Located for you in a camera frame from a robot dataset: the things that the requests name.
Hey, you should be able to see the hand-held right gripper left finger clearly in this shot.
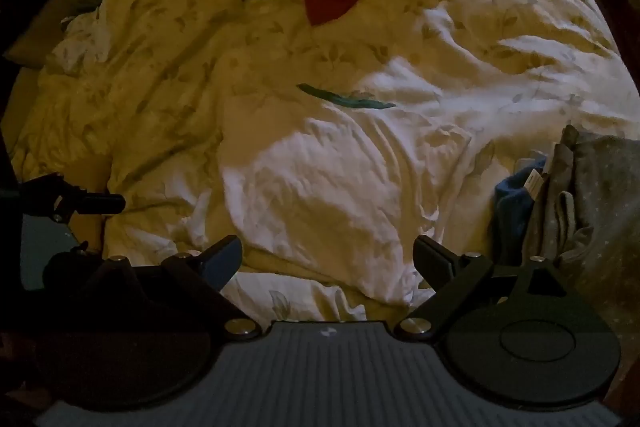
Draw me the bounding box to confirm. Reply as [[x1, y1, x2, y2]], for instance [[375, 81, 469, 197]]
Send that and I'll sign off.
[[84, 235, 262, 341]]

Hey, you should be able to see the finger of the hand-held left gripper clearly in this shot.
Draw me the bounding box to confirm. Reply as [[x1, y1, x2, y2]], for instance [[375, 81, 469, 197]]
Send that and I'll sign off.
[[19, 173, 127, 224], [42, 244, 108, 294]]

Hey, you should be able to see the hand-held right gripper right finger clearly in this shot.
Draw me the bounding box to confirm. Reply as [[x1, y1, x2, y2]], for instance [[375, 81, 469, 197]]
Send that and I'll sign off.
[[394, 235, 572, 341]]

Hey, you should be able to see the blue garment with tag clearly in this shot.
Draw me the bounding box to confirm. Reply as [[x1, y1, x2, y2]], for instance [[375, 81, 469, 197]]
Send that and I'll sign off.
[[494, 151, 548, 265]]

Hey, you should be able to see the floral white duvet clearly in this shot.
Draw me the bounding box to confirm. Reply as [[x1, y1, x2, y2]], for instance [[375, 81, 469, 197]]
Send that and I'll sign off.
[[7, 0, 640, 310]]

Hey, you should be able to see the grey dotted garment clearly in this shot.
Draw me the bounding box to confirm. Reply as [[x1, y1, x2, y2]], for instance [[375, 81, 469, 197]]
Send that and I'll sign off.
[[520, 124, 640, 323]]

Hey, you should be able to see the grey green pillow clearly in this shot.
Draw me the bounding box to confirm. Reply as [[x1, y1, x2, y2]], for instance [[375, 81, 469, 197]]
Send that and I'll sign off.
[[4, 0, 120, 68]]

